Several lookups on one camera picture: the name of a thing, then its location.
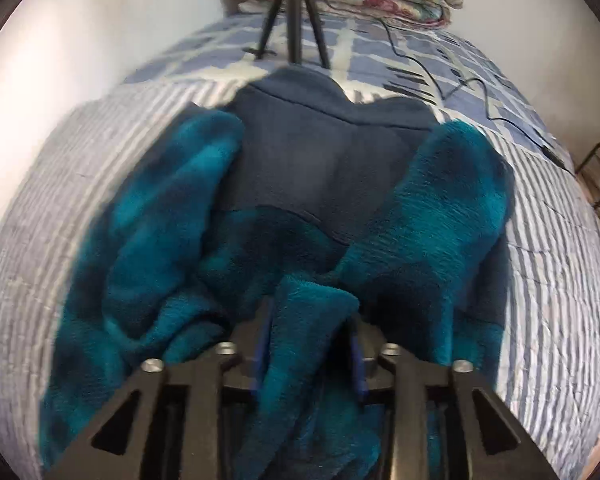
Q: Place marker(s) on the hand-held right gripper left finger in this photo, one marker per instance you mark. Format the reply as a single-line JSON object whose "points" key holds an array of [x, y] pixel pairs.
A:
{"points": [[260, 347]]}

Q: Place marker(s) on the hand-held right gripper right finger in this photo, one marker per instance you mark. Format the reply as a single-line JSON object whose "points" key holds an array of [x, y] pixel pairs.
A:
{"points": [[358, 365]]}

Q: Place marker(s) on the teal plaid fleece jacket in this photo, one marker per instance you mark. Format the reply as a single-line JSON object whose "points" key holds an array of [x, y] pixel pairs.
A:
{"points": [[290, 170]]}

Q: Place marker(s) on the blue striped bed quilt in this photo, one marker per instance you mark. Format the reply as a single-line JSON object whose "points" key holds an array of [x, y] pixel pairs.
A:
{"points": [[545, 280]]}

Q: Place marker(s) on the black tripod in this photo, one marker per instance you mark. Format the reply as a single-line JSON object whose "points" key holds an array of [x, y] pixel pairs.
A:
{"points": [[295, 15]]}

